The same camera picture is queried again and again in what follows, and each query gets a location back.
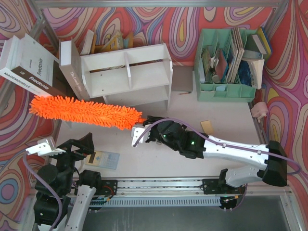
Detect green plastic desk organizer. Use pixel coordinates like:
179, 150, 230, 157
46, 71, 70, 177
193, 28, 256, 103

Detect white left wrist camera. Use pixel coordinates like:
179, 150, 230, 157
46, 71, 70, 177
26, 137, 65, 156

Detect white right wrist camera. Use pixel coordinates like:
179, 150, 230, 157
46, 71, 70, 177
131, 126, 150, 147

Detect light blue calculator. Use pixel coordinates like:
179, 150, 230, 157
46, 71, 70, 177
84, 151, 120, 170

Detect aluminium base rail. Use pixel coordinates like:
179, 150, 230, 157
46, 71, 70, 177
102, 177, 292, 197

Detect pink plastic object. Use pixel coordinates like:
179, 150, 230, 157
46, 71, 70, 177
251, 102, 268, 123

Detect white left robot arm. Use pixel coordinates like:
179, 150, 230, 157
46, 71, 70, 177
34, 132, 103, 231

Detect orange microfiber duster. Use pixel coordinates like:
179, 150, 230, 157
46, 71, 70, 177
29, 96, 145, 130

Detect white Fredonia book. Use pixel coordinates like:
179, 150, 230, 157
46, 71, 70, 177
0, 34, 74, 97

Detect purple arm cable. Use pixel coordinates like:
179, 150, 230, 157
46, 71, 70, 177
23, 150, 64, 231
133, 117, 303, 212

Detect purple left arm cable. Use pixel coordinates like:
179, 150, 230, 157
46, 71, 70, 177
23, 150, 64, 231

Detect white wooden bookshelf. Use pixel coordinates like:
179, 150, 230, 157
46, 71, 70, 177
81, 43, 173, 107

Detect books in organizer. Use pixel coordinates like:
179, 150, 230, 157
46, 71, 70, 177
196, 27, 272, 89

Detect books behind shelf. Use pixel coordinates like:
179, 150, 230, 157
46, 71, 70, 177
78, 30, 133, 55

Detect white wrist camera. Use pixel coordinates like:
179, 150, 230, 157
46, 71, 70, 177
131, 126, 150, 147
26, 137, 65, 156

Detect tan sticky note pad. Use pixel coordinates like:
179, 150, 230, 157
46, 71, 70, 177
200, 120, 214, 135

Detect grey hardcover book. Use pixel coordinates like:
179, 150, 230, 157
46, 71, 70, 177
59, 40, 90, 101

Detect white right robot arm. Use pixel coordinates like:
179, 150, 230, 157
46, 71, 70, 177
143, 116, 287, 188

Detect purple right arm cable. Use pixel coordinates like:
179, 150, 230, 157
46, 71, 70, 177
133, 117, 303, 212

